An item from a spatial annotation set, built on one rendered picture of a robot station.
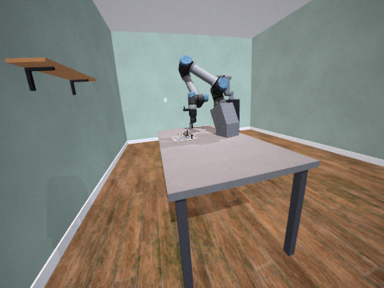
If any blue and cream chessboard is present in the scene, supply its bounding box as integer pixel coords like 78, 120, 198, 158
170, 135, 196, 143

